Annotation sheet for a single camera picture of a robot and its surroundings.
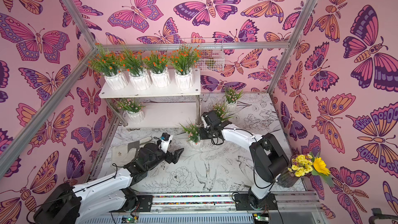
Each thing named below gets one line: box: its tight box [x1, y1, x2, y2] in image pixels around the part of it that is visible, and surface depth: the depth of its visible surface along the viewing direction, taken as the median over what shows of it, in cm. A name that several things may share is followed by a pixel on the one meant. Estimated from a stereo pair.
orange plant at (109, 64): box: [87, 43, 129, 91], surface depth 73 cm
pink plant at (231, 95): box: [224, 86, 244, 112], surface depth 105 cm
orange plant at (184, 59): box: [169, 45, 202, 89], surface depth 73 cm
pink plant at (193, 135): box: [178, 119, 202, 150], surface depth 86 cm
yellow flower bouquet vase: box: [276, 151, 335, 188], surface depth 63 cm
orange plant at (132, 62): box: [119, 47, 152, 91], surface depth 73 cm
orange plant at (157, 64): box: [141, 50, 172, 88], surface depth 74 cm
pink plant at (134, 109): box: [115, 98, 146, 124], surface depth 91 cm
